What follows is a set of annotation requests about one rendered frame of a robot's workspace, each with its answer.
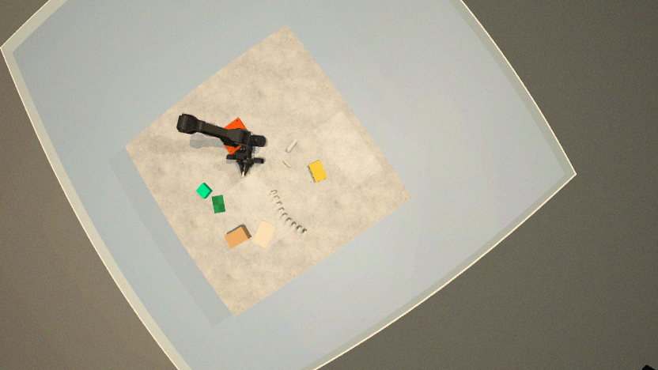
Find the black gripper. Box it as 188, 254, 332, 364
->
226, 145, 263, 175

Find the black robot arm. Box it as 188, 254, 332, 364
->
177, 113, 267, 160

